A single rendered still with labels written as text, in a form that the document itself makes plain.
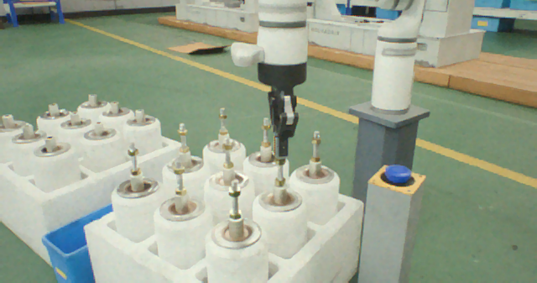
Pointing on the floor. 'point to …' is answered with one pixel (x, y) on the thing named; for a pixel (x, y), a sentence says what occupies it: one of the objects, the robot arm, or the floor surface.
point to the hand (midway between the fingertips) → (281, 145)
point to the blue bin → (73, 248)
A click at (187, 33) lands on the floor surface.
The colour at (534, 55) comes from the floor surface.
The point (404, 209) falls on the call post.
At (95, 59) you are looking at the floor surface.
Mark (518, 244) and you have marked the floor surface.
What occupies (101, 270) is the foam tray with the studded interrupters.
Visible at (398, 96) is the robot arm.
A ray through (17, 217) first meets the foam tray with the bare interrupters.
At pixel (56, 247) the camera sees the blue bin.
